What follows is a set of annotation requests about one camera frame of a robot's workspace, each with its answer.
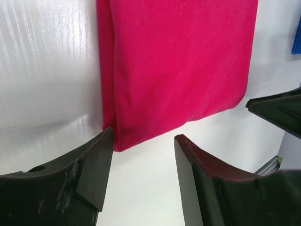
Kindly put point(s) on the aluminium frame profile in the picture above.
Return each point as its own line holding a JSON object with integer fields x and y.
{"x": 270, "y": 167}

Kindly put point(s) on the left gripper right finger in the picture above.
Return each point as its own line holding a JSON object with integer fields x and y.
{"x": 215, "y": 193}

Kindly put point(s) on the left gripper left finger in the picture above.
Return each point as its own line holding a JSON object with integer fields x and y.
{"x": 67, "y": 191}

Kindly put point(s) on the magenta t shirt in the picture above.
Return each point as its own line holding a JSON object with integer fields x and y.
{"x": 168, "y": 62}

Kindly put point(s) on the blue plastic bin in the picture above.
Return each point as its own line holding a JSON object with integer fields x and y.
{"x": 296, "y": 49}

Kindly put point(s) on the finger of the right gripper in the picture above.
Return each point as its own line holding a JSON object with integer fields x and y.
{"x": 283, "y": 110}

